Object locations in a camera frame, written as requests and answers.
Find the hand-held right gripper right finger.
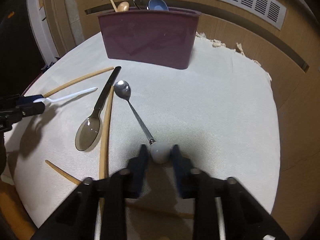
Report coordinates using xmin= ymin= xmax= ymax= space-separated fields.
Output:
xmin=172 ymin=144 xmax=290 ymax=240

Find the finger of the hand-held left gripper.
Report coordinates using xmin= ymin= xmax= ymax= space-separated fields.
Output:
xmin=0 ymin=94 xmax=43 ymax=105
xmin=0 ymin=102 xmax=46 ymax=120

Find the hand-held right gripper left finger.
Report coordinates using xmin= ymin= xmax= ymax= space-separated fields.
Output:
xmin=32 ymin=144 xmax=150 ymax=240

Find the white plastic spoon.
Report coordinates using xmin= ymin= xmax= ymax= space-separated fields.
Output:
xmin=34 ymin=87 xmax=98 ymax=104

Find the metal spoon with ball end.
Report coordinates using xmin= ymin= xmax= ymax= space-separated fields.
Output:
xmin=114 ymin=80 xmax=172 ymax=164

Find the purple plastic utensil container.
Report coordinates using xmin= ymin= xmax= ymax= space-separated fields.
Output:
xmin=97 ymin=6 xmax=202 ymax=70

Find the blue plastic spoon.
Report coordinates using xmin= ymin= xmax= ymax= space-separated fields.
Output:
xmin=148 ymin=0 xmax=169 ymax=12

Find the white cloth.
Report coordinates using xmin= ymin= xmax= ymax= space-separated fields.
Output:
xmin=4 ymin=31 xmax=280 ymax=240

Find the black fridge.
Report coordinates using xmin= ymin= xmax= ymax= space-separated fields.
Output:
xmin=0 ymin=0 xmax=40 ymax=98

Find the orange cloth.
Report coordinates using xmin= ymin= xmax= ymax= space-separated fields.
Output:
xmin=0 ymin=176 xmax=38 ymax=240

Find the black-handled translucent grey spoon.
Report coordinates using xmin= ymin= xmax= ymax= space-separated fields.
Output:
xmin=75 ymin=66 xmax=122 ymax=152

